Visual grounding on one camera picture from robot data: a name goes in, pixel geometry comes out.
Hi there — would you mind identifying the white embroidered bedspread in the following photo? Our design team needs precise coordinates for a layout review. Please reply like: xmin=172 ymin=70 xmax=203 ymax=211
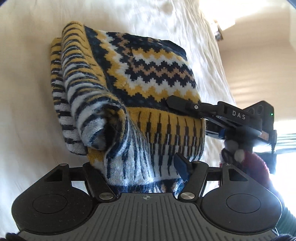
xmin=1 ymin=1 xmax=235 ymax=235

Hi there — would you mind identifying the patterned knit sweater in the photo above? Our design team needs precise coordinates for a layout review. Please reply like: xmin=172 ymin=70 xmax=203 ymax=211
xmin=50 ymin=21 xmax=206 ymax=195

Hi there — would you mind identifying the gloved right hand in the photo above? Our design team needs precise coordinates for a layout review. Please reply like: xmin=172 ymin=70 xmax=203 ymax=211
xmin=220 ymin=140 xmax=273 ymax=189

